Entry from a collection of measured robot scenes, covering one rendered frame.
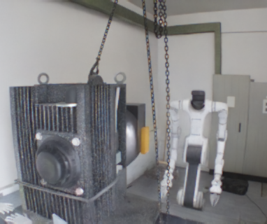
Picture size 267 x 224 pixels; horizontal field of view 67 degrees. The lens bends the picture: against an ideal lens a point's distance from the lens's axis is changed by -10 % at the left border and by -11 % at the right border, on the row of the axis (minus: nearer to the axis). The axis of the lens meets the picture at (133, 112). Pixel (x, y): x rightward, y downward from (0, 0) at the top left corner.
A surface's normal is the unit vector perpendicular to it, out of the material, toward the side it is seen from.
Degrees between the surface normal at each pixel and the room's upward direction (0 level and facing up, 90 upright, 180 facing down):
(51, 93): 90
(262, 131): 90
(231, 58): 90
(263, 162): 90
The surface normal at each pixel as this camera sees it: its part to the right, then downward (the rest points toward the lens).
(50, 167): -0.37, 0.12
